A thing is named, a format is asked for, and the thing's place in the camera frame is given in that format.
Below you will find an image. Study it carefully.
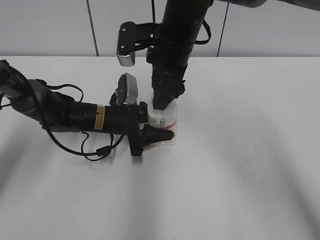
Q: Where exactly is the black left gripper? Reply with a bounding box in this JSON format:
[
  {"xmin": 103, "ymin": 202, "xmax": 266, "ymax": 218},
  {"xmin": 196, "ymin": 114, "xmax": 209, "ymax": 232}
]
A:
[{"xmin": 106, "ymin": 101, "xmax": 174, "ymax": 157}]

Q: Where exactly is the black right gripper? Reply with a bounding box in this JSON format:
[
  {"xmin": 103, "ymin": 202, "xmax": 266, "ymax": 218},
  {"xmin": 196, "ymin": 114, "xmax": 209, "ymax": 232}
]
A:
[{"xmin": 146, "ymin": 42, "xmax": 194, "ymax": 110}]

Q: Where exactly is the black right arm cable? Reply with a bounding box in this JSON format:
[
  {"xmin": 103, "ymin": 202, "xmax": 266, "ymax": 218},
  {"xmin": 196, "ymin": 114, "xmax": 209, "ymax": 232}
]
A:
[{"xmin": 194, "ymin": 18, "xmax": 212, "ymax": 46}]

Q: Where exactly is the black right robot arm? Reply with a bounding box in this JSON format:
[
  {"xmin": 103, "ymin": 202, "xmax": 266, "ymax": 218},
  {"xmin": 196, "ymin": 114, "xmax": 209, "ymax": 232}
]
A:
[{"xmin": 146, "ymin": 0, "xmax": 214, "ymax": 110}]

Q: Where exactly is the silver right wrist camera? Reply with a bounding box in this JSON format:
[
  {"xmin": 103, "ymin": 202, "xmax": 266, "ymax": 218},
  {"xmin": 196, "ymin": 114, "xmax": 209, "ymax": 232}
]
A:
[{"xmin": 116, "ymin": 21, "xmax": 136, "ymax": 67}]

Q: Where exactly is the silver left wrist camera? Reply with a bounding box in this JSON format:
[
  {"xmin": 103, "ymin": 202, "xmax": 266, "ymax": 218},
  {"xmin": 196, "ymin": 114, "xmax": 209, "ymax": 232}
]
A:
[{"xmin": 115, "ymin": 72, "xmax": 138, "ymax": 106}]

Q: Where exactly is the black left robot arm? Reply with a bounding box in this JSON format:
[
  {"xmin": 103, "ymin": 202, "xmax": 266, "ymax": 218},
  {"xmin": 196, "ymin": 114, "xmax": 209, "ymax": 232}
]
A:
[{"xmin": 0, "ymin": 60, "xmax": 175, "ymax": 161}]

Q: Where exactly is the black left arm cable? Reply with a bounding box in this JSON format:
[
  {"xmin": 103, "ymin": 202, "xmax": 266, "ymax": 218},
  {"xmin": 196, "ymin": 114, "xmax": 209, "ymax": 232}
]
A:
[{"xmin": 0, "ymin": 64, "xmax": 126, "ymax": 163}]

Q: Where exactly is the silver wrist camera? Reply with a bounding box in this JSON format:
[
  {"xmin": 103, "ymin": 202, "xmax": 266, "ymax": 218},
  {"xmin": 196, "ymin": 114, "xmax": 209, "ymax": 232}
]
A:
[
  {"xmin": 115, "ymin": 72, "xmax": 138, "ymax": 106},
  {"xmin": 116, "ymin": 21, "xmax": 136, "ymax": 67}
]

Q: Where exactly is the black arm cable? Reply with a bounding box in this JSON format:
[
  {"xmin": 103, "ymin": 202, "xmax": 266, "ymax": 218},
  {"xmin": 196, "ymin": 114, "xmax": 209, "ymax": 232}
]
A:
[
  {"xmin": 0, "ymin": 64, "xmax": 126, "ymax": 163},
  {"xmin": 194, "ymin": 18, "xmax": 212, "ymax": 46}
]

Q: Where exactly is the white yili changqing yogurt bottle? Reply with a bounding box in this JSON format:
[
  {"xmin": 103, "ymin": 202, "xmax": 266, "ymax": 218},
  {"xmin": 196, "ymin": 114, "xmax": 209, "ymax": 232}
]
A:
[{"xmin": 147, "ymin": 92, "xmax": 178, "ymax": 146}]

